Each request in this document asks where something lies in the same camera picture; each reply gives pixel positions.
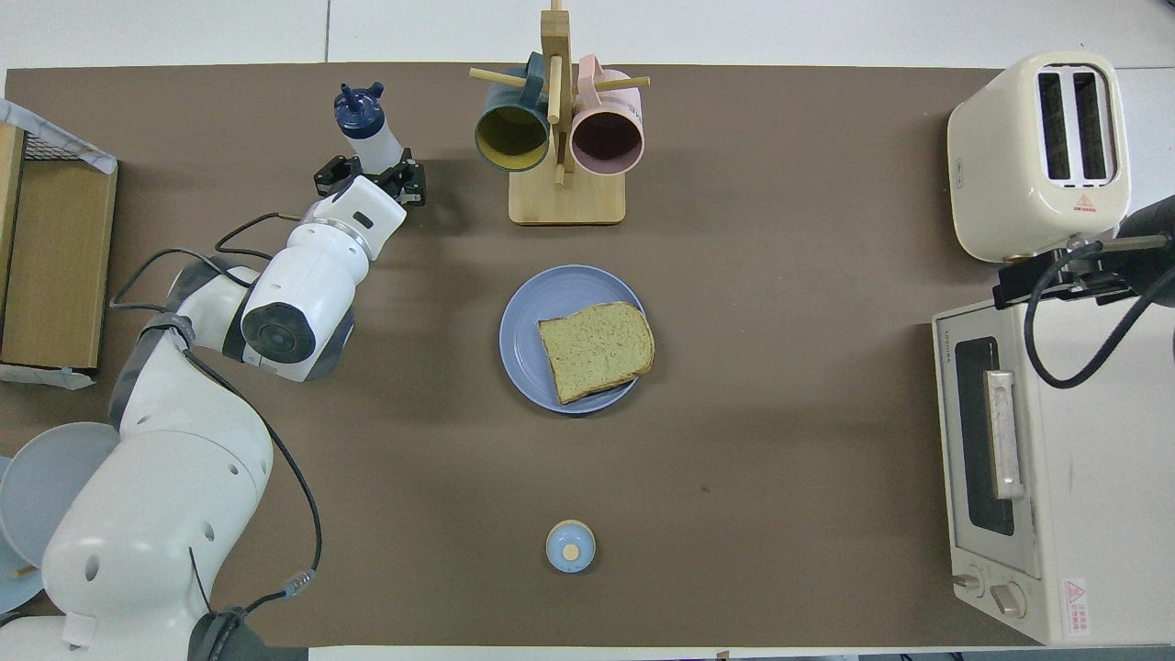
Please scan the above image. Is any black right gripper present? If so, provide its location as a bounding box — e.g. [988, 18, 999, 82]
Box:
[993, 195, 1175, 308]

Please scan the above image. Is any white bottle navy cap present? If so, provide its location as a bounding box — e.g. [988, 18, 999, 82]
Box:
[333, 81, 405, 175]

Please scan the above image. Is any toasted bread slice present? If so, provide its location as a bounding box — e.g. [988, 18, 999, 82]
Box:
[537, 301, 656, 406]

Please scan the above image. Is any blue round plate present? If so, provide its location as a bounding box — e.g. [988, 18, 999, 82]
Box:
[499, 264, 648, 416]

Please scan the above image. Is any grey plate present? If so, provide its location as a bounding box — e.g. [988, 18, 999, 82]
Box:
[0, 422, 120, 570]

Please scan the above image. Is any light blue plate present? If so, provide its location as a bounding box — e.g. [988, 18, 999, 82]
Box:
[0, 551, 47, 614]

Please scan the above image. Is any teal mug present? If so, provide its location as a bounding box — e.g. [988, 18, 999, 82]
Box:
[475, 52, 552, 173]

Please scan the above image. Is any cream two-slot toaster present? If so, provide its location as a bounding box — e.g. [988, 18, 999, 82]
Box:
[947, 50, 1132, 265]

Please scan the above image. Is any wooden mug tree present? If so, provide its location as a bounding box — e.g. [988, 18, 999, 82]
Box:
[469, 0, 651, 227]

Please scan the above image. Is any white toaster oven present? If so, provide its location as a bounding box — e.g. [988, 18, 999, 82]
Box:
[932, 289, 1175, 646]

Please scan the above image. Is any pink mug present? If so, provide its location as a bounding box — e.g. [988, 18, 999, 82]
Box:
[570, 55, 645, 177]

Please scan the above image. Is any patterned white cloth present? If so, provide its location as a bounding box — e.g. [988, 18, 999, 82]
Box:
[0, 99, 118, 175]

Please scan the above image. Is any white crumpled paper sheet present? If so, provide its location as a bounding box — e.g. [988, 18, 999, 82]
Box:
[0, 363, 95, 391]

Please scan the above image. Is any brown table mat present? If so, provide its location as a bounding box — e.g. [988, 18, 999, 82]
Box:
[0, 62, 1132, 648]

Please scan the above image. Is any small blue call bell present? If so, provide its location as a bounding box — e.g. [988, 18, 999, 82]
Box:
[546, 520, 597, 574]

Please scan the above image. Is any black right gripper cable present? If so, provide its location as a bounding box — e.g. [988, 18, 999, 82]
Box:
[1024, 241, 1175, 388]

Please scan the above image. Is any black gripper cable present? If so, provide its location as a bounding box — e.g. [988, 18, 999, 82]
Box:
[1024, 241, 1175, 388]
[108, 211, 324, 611]

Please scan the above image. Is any black wire basket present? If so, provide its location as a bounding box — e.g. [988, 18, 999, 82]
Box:
[23, 133, 97, 164]

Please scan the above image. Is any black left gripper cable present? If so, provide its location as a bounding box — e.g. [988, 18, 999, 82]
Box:
[108, 211, 324, 611]

